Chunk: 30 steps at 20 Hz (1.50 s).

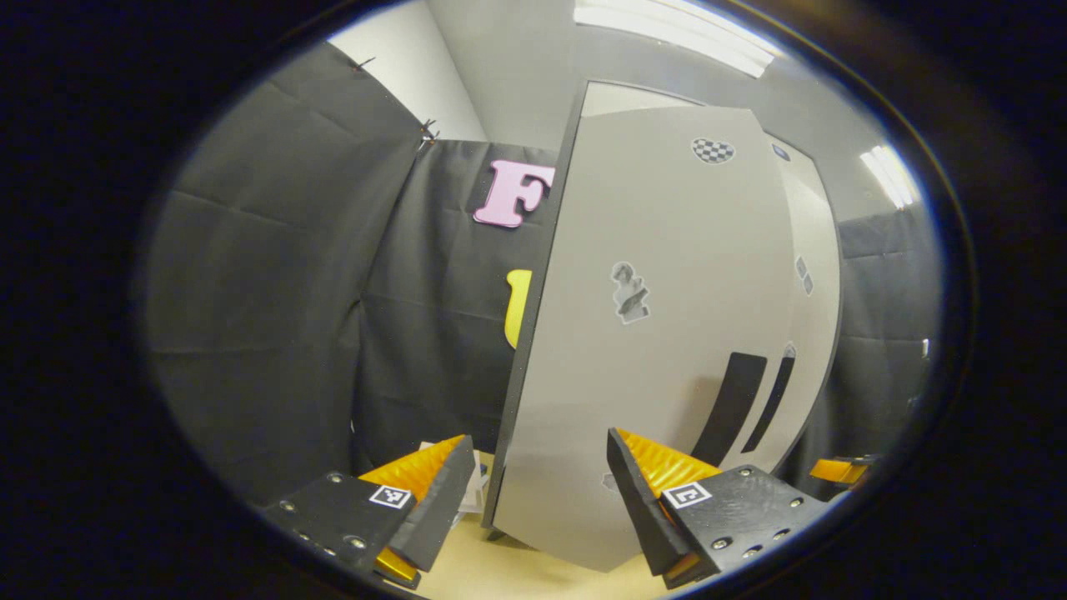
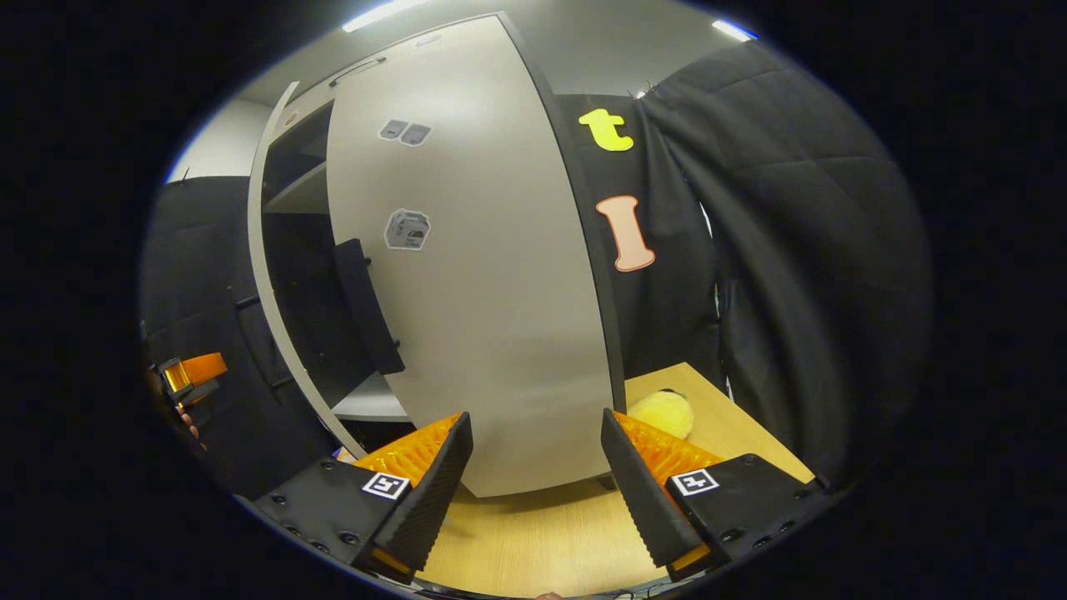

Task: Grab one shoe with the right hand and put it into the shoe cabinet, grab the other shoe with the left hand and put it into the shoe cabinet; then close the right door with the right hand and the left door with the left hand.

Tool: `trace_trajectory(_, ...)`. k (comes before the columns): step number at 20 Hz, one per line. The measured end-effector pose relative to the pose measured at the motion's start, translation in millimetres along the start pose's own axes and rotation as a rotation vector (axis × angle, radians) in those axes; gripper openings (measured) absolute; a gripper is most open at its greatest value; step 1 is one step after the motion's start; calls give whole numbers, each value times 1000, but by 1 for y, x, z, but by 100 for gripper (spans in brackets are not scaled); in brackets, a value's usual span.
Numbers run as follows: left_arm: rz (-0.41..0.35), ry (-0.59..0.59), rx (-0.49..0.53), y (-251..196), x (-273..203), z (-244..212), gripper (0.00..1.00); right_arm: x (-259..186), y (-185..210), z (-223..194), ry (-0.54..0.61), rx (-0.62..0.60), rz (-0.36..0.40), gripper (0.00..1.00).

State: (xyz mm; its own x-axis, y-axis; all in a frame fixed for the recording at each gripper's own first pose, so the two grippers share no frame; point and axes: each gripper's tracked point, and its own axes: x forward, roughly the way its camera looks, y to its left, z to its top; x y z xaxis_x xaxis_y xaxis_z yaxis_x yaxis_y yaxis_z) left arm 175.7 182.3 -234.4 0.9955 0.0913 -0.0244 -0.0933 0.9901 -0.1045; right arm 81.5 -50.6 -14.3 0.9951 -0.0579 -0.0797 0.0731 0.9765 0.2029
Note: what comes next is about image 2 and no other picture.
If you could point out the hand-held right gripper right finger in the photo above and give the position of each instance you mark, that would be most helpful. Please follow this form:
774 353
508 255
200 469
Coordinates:
638 492

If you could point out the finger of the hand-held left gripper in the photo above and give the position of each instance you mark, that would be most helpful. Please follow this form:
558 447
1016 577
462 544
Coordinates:
200 371

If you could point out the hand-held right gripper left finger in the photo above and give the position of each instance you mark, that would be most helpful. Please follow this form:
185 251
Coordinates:
438 492

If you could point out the white cabinet drawer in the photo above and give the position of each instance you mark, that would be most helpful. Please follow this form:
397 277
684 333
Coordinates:
310 102

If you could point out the yellow plush ball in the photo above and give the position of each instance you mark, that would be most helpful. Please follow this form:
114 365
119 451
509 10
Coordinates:
667 412

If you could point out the lettered black backdrop cloth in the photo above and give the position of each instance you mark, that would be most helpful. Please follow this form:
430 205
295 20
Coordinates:
667 317

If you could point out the quilted black backdrop cloth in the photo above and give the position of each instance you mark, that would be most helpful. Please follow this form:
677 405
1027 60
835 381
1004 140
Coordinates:
817 250

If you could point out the long ceiling light panel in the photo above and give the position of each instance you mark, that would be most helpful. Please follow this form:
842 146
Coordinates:
383 14

